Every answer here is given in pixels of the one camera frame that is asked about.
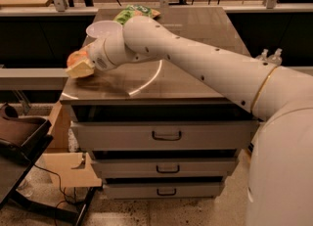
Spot white bowl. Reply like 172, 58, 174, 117
86, 21, 122, 38

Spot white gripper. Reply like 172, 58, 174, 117
66, 38, 115, 78

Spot green chip bag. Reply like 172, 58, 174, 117
113, 4, 160, 24

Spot top grey drawer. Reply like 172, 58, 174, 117
71, 120, 257, 151

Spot bottom grey drawer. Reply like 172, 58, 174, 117
104, 182, 224, 200

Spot cardboard box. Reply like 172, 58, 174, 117
43, 102, 102, 188

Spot black floor cable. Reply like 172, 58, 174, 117
33, 163, 86, 226

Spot grey drawer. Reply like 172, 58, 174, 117
92, 158, 238, 179
71, 120, 257, 151
104, 182, 224, 200

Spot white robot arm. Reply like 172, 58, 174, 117
67, 16, 313, 226

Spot orange fruit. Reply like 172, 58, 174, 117
67, 50, 87, 68

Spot middle grey drawer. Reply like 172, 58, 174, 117
92, 158, 238, 179

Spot grey drawer cabinet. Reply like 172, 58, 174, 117
59, 6, 275, 201

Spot clear plastic bottle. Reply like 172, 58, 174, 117
255, 49, 268, 61
268, 48, 282, 66

